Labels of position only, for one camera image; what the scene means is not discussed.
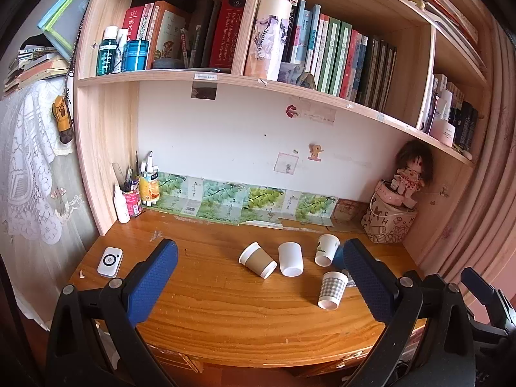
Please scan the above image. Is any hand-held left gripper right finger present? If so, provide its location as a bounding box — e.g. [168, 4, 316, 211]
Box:
[342, 239, 477, 387]

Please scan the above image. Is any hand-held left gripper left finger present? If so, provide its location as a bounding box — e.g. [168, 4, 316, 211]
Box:
[45, 239, 179, 387]

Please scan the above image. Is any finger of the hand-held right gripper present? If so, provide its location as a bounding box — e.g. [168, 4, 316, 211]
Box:
[461, 267, 512, 329]

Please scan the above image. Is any checkered paper cup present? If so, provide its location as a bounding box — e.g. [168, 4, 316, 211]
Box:
[318, 271, 348, 310]

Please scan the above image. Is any white cup with green print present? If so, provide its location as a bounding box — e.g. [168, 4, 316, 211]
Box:
[314, 234, 340, 267]

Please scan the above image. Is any plain white cup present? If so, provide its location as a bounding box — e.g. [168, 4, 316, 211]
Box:
[278, 242, 304, 277]

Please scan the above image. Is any brown paper cup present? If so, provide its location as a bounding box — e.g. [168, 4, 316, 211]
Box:
[238, 242, 278, 279]

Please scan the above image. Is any small white electronic device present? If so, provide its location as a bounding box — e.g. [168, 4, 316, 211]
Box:
[97, 247, 124, 278]

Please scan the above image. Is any letter print storage box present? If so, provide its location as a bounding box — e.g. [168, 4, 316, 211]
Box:
[360, 193, 418, 245]

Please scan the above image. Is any beige printed box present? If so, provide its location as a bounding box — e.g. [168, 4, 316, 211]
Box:
[331, 199, 370, 233]

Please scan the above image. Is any pink pen holder can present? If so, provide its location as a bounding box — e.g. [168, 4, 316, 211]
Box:
[123, 189, 143, 218]

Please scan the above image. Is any white spray bottle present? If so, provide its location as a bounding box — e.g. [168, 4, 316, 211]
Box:
[114, 184, 131, 224]

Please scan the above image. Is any grape print box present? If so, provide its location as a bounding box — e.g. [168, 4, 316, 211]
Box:
[201, 181, 246, 225]
[155, 172, 205, 215]
[281, 191, 338, 230]
[240, 185, 285, 229]

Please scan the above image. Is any yellow pen holder box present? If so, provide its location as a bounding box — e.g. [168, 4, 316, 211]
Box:
[139, 173, 162, 207]

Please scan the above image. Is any pink round box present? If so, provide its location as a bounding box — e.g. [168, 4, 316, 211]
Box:
[375, 179, 408, 207]

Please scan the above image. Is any pink curtain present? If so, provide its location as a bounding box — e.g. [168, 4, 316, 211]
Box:
[415, 12, 516, 303]

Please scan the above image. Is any brown haired rag doll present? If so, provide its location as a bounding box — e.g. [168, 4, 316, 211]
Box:
[388, 140, 434, 211]

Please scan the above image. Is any square note sticker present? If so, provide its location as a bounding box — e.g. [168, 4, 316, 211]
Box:
[275, 152, 301, 175]

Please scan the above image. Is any wooden bookshelf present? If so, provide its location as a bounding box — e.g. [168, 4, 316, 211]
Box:
[74, 0, 496, 256]

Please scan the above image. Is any white cosmetic jar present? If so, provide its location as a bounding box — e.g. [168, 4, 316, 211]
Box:
[428, 121, 457, 148]

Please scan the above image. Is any row of dark boxes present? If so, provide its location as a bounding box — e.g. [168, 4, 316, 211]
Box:
[451, 99, 480, 152]

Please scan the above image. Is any white lace cloth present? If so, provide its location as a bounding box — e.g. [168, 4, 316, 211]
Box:
[0, 73, 81, 243]

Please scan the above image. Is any row of white boxes and bottles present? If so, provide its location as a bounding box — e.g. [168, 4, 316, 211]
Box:
[421, 73, 464, 134]

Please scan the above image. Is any dark photo sticker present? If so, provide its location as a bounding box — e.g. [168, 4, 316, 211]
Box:
[191, 82, 218, 100]

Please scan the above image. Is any dark grey pouch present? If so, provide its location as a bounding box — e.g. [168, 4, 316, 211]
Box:
[152, 57, 184, 70]

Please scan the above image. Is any row of green and dark books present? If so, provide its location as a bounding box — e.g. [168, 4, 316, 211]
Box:
[278, 0, 398, 111]

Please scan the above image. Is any blue jar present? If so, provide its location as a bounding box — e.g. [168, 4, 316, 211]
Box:
[122, 39, 151, 72]

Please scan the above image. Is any teal bottle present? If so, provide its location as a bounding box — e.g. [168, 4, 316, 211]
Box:
[96, 26, 118, 76]

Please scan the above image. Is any stack of books and papers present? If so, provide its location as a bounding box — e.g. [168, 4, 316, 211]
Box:
[3, 46, 70, 97]

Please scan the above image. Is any row of red and dark books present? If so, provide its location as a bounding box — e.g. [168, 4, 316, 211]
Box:
[123, 0, 246, 70]

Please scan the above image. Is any white floral cylinder tube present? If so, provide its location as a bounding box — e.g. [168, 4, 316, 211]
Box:
[244, 0, 292, 82]

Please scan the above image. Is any pile of books with red covers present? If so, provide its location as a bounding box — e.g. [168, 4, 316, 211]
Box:
[401, 0, 480, 47]

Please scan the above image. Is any green framed board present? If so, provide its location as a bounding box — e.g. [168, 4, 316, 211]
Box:
[37, 0, 104, 53]

